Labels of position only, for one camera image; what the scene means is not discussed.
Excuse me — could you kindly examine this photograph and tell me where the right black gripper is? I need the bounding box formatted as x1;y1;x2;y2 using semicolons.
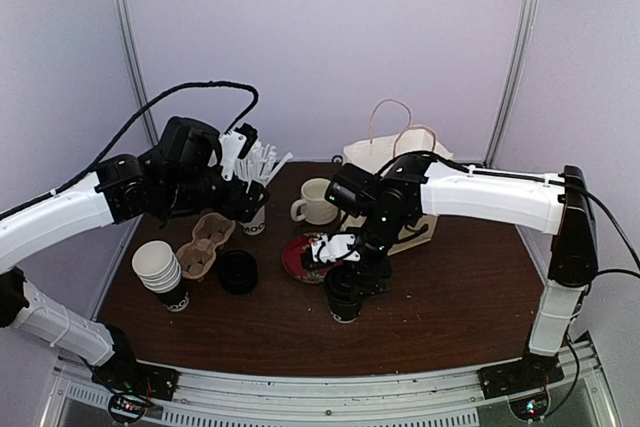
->
344;210;408;302

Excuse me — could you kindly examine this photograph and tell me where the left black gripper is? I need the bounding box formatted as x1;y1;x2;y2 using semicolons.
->
162;170;270;222

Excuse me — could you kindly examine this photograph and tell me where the black paper coffee cup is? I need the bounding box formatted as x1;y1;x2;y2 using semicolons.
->
327;293;363;324

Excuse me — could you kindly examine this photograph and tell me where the black plastic cup lid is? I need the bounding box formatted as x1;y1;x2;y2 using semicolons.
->
324;266;357;302

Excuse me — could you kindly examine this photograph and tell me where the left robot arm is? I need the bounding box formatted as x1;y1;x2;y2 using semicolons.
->
1;117;269;391

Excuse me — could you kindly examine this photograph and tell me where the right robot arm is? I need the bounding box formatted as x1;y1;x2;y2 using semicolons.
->
310;151;598;389

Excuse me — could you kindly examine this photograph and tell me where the white cup holding straws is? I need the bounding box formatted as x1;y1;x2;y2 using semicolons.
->
240;217;266;236

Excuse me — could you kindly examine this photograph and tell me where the wrapped white straws bundle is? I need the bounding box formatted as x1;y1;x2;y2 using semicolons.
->
234;140;293;187

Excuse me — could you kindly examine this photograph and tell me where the cardboard cup carrier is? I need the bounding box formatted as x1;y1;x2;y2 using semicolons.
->
176;213;236;281

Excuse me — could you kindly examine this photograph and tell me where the stack of black lids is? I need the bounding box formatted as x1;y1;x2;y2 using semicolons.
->
215;249;258;295

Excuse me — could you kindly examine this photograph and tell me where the red floral plate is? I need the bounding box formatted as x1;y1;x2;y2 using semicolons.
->
281;232;329;285

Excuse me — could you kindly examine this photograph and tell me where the cream ceramic mug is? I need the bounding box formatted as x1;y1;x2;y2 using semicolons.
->
290;178;338;226

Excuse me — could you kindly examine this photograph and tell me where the stack of paper cups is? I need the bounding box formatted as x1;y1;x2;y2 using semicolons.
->
131;240;190;313

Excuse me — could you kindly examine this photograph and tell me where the cream paper bag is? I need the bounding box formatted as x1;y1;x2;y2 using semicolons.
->
343;99;453;256

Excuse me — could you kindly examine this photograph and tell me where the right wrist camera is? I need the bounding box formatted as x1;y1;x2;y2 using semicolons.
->
300;233;361;271

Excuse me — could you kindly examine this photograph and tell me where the aluminium front rail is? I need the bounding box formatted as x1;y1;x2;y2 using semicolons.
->
36;339;622;426

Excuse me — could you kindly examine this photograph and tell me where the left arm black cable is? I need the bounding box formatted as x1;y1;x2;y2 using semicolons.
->
0;79;261;218

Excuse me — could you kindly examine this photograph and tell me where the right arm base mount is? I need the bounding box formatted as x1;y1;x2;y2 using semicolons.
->
478;353;564;422

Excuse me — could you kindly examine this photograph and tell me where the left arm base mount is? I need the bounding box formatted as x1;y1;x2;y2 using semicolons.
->
86;362;179;425

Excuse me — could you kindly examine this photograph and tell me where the left corner metal post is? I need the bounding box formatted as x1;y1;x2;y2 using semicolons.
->
103;0;161;148

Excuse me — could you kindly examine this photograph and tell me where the corner metal post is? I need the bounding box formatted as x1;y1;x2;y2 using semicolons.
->
484;0;539;166
103;0;161;148

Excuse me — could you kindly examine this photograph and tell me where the right corner metal post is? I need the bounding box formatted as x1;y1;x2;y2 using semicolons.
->
484;0;539;166

